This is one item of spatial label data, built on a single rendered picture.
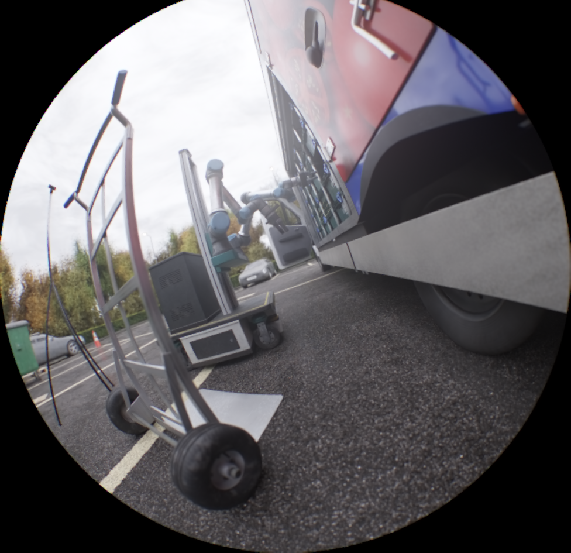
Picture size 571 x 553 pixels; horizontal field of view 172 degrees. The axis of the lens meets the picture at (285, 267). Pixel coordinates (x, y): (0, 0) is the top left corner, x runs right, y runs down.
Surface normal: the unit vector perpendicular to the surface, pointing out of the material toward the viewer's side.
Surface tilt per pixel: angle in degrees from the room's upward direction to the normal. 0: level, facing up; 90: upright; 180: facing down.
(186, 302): 90
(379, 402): 0
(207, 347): 90
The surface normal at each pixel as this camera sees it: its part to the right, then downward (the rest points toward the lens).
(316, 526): -0.34, -0.94
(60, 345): 0.89, -0.44
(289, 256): 0.40, -0.13
